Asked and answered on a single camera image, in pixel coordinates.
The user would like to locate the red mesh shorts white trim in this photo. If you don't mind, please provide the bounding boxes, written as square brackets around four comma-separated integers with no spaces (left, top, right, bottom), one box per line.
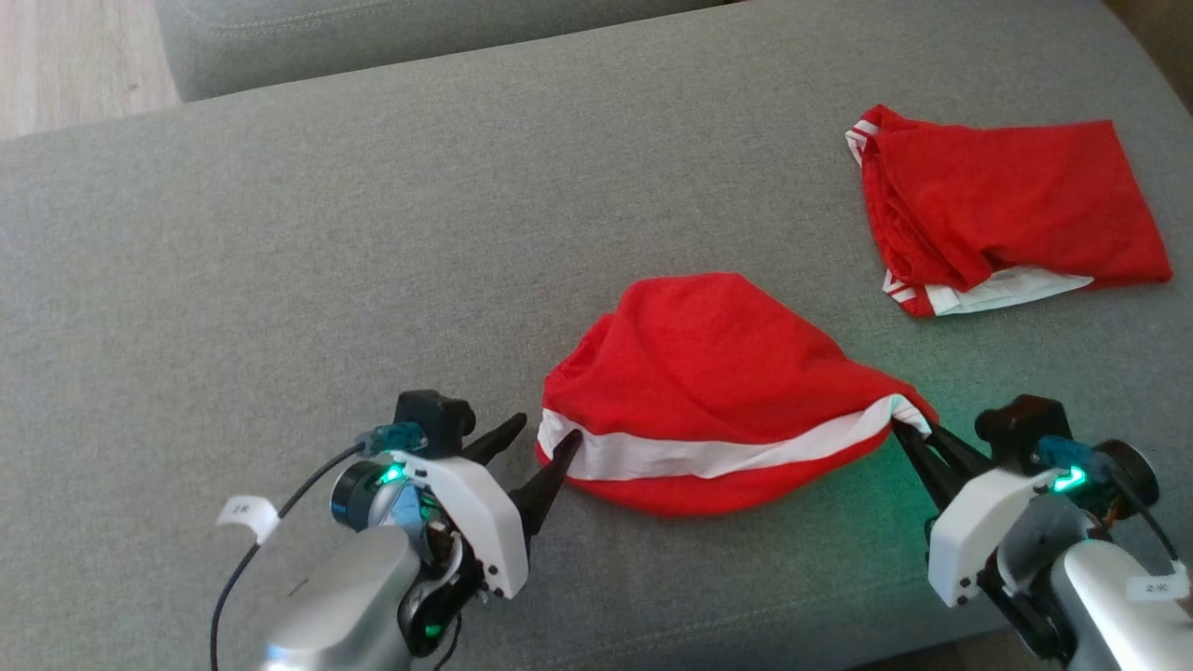
[536,272,940,518]

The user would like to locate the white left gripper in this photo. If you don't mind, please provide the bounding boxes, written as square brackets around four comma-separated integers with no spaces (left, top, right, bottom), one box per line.
[377,413,583,599]

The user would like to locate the white paper cable tag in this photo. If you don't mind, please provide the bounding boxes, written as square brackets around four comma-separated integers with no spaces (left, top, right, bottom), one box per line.
[216,494,281,546]
[1125,559,1192,603]

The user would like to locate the grey sofa back cushion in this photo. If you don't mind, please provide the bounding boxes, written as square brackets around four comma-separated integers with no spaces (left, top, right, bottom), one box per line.
[154,0,742,103]

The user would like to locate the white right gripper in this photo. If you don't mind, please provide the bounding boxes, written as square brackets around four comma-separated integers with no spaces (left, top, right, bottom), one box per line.
[891,420,1054,609]

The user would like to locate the large grey sofa seat cushion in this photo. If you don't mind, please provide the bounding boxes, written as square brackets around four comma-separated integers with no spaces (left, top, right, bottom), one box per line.
[0,0,1193,671]

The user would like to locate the black left cable teal plug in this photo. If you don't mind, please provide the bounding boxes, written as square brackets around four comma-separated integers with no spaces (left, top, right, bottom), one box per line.
[210,421,431,671]

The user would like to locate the red Bulls jersey white sleeves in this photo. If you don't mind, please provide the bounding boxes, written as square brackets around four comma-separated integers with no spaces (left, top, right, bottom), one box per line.
[845,104,1173,318]

